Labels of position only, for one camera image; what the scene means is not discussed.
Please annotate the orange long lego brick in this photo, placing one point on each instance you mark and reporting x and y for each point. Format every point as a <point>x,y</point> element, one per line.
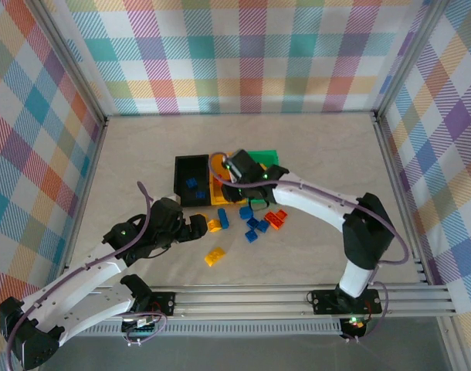
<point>219,181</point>
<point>276,219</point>

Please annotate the yellow long lego brick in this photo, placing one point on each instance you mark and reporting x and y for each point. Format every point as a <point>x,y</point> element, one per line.
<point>215,256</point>

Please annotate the wide aluminium base rail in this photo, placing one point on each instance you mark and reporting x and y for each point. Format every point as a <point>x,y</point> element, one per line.
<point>239,299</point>

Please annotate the blue long lego brick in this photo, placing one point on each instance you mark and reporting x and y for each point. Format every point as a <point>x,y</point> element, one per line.
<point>222,217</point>

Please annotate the green circuit board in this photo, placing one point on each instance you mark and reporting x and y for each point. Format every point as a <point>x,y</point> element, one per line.
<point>143,328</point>

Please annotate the black plastic bin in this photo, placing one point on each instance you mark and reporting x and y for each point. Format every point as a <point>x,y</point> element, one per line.
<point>189,166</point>

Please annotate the aluminium frame post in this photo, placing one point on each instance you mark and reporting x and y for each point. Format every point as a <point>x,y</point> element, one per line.
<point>409,58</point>
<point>71,65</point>

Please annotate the small circuit board with LED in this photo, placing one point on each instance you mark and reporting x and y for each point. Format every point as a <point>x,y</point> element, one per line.
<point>355,322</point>

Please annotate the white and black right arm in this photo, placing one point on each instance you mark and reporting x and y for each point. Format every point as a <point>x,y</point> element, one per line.
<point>316,201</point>

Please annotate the green plastic bin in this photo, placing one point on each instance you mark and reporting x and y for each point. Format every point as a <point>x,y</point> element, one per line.
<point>264,156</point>

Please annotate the yellow plastic bin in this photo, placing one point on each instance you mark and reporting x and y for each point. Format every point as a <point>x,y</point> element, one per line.
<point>216,201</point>

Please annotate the aluminium table side rail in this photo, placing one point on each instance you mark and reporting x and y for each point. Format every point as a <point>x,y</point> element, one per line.
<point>399,193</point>
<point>92,174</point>

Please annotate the blue square lego brick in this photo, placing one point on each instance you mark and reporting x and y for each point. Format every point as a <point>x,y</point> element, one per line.
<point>190,182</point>
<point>246,212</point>
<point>252,235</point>
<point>199,195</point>
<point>263,226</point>
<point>253,222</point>

